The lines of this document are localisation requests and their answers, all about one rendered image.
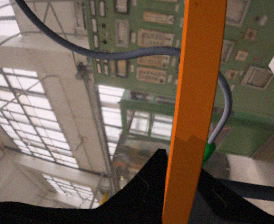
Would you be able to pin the orange long bar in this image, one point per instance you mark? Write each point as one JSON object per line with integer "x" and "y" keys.
{"x": 204, "y": 27}

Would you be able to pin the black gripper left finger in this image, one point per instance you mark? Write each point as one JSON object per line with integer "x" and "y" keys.
{"x": 141, "y": 201}

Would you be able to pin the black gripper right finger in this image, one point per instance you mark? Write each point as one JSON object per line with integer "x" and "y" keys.
{"x": 217, "y": 204}

